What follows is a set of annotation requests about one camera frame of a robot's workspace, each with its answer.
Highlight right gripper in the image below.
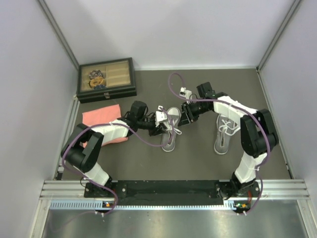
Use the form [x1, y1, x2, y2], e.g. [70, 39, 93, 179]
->
[178, 101, 210, 127]

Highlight grey sneaker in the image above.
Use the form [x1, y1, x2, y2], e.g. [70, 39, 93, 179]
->
[214, 115, 232, 155]
[161, 107, 182, 152]

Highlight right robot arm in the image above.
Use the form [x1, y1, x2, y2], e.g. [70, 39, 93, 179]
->
[179, 82, 279, 199]

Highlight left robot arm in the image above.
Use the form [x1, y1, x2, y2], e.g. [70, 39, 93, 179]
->
[60, 101, 174, 197]

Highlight pink folded cloth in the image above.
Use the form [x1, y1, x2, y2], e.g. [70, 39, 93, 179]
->
[81, 104, 129, 149]

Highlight dark jewelry box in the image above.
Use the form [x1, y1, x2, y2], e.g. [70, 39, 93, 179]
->
[76, 58, 137, 104]

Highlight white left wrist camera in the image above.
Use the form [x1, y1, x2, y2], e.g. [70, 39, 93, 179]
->
[155, 106, 168, 127]

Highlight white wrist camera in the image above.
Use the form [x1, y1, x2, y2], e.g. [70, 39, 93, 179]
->
[155, 106, 168, 127]
[179, 87, 192, 100]

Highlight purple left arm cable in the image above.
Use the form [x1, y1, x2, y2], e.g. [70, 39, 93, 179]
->
[51, 106, 175, 233]

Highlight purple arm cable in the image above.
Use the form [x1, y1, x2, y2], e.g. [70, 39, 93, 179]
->
[168, 72, 270, 216]
[51, 106, 175, 233]

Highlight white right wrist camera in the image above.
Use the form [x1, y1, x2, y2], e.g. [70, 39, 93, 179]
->
[179, 87, 192, 100]

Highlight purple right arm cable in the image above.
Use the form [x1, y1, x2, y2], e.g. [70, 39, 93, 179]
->
[168, 72, 270, 216]

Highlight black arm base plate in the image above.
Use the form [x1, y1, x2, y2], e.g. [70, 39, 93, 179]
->
[83, 179, 261, 206]

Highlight orange bracelet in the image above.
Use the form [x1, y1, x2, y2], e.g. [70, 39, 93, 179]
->
[89, 77, 106, 88]

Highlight aluminium frame rail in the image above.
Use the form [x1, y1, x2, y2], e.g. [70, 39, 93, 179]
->
[40, 179, 309, 200]

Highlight grey slotted cable duct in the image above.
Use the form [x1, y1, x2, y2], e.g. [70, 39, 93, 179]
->
[50, 200, 238, 210]

